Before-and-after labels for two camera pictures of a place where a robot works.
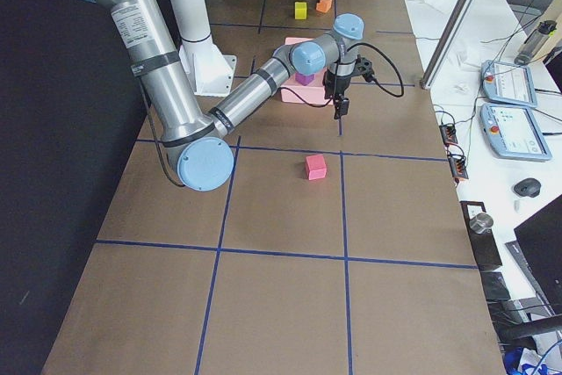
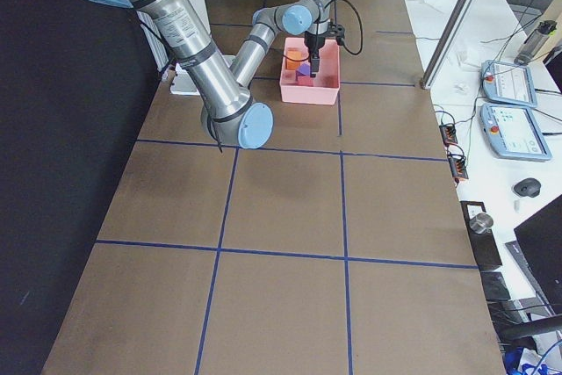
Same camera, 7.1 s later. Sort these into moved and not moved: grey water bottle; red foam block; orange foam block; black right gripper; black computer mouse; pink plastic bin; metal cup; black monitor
Moved: black right gripper; red foam block; orange foam block
Not moved: black monitor; black computer mouse; metal cup; grey water bottle; pink plastic bin
